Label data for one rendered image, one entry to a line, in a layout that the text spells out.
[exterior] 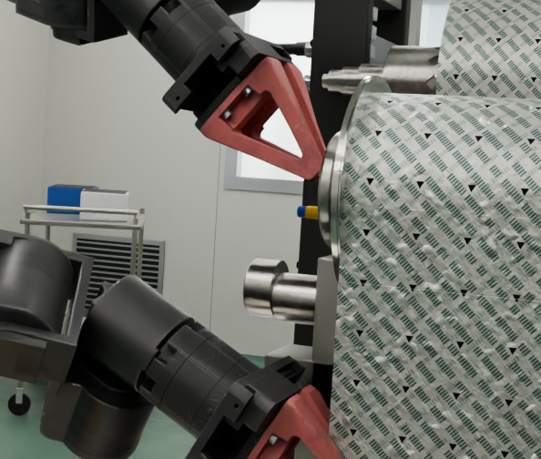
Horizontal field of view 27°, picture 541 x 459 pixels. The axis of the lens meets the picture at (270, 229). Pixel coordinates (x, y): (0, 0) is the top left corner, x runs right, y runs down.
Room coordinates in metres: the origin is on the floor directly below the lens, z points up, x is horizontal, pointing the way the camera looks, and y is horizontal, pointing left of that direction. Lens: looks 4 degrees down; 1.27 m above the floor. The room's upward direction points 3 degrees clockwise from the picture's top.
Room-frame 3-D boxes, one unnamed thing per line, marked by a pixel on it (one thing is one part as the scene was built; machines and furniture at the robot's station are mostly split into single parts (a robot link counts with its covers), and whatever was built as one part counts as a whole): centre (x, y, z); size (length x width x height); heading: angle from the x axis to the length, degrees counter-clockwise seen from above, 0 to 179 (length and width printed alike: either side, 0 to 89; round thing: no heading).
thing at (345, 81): (0.99, -0.07, 1.33); 0.06 x 0.03 x 0.03; 70
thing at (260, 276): (0.78, 0.00, 1.18); 0.04 x 0.02 x 0.04; 160
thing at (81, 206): (5.49, 0.88, 0.51); 0.91 x 0.58 x 1.02; 4
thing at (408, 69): (0.97, -0.12, 1.33); 0.06 x 0.06 x 0.06; 70
